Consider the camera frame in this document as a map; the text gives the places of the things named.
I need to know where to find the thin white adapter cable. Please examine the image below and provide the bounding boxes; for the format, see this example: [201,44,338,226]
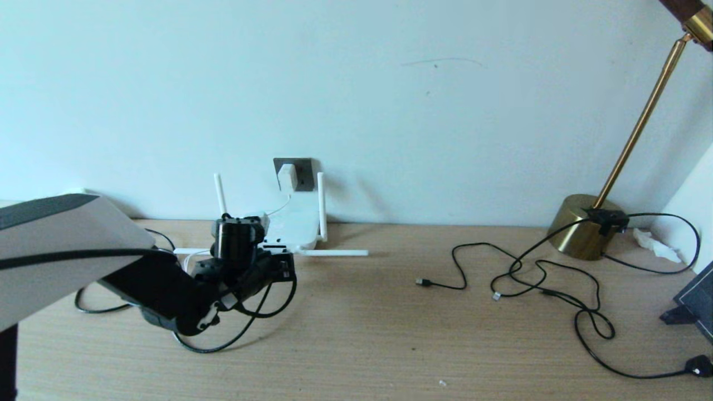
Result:
[181,192,294,273]

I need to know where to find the white power adapter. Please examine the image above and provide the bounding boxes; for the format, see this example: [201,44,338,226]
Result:
[277,163,299,194]

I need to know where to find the black ethernet cable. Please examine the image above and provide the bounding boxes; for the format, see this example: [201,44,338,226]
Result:
[74,227,286,354]

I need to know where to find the white router with antennas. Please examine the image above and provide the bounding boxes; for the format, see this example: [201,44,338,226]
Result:
[174,173,369,258]

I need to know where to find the brass desk lamp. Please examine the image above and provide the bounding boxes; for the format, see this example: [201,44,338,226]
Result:
[548,0,713,261]

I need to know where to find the crumpled white tissue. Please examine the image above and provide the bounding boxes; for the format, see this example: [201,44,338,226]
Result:
[633,228,683,264]

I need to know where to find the black plastic stand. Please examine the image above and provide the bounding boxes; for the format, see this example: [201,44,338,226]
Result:
[660,305,700,326]

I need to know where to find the black left camera cable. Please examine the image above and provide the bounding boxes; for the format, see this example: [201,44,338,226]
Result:
[0,213,297,319]

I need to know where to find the grey wall socket plate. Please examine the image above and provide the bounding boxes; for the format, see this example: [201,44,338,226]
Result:
[273,158,315,192]

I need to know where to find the thin black USB cable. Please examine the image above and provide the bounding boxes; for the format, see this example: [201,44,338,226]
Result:
[416,243,549,301]

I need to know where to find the black cables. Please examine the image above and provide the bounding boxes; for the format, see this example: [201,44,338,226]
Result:
[510,207,713,380]

